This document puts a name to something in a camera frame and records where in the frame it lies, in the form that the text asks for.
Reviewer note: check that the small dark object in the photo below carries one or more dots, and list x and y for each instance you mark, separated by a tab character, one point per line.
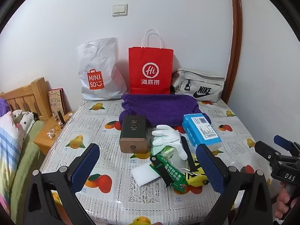
61	117

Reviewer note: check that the white sponge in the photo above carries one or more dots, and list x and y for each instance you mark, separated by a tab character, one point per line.
143	173

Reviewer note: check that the white glove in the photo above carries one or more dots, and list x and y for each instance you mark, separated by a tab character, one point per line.
168	136

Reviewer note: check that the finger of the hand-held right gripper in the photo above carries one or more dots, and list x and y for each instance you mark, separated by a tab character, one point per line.
266	151
284	144

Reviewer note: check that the clear plastic bag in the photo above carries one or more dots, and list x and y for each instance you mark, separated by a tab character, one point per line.
180	164

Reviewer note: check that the small green tissue packet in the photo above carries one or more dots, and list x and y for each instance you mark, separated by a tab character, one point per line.
164	151

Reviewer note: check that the green blanket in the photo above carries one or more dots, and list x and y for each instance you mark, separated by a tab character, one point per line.
25	159

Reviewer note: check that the white wall switch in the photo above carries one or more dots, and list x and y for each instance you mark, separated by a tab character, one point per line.
120	9

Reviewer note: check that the striped pillow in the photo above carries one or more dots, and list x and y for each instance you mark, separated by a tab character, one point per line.
9	140

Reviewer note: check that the person's right hand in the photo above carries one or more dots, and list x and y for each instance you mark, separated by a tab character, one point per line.
284	208

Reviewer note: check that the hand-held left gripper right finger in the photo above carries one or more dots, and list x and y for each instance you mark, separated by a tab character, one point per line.
211	166

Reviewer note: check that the purple towel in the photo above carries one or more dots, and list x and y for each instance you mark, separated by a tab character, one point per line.
159	107

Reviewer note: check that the fruit print tablecloth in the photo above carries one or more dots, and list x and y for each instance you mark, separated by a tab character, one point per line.
110	150

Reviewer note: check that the wooden bed headboard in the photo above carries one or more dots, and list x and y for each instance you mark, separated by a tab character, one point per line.
23	96

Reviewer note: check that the grey waist bag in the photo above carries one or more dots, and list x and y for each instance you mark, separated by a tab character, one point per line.
201	79

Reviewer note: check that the white spotted plush toy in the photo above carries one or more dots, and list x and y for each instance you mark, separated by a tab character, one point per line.
23	119

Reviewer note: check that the black strip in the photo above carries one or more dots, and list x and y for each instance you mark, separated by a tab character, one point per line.
187	150

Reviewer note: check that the dark green box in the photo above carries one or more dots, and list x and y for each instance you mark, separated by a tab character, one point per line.
133	131

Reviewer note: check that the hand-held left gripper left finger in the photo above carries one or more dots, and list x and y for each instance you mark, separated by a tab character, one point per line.
86	166

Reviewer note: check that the wooden bedside table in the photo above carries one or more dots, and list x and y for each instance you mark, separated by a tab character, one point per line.
44	138

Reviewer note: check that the patterned brown box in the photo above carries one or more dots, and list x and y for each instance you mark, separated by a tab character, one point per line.
56	100

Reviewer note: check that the green toothpaste box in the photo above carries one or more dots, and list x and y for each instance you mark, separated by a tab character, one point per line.
171	172

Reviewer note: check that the yellow and black sock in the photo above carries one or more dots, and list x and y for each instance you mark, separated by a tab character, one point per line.
195	180

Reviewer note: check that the blue tissue pack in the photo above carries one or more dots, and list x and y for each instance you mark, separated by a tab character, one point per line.
201	129

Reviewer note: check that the red paper bag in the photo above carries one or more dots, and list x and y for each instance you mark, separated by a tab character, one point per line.
150	58

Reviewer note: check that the purple plush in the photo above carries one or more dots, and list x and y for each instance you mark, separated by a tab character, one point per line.
3	106

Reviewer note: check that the white plastic shopping bag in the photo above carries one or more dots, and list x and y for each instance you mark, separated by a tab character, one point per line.
100	58

